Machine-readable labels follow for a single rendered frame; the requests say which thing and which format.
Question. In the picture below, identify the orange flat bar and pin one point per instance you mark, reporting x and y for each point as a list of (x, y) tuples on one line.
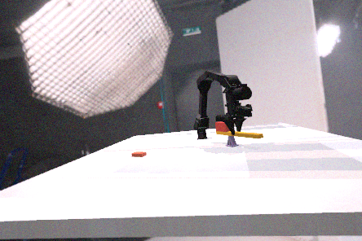
[(139, 153)]

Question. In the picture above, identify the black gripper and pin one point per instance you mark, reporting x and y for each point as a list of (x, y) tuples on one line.
[(228, 118)]

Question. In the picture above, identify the yellow bar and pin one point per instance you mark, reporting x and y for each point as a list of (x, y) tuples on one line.
[(222, 129)]

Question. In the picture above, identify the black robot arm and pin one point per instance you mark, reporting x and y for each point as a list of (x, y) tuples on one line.
[(234, 91)]

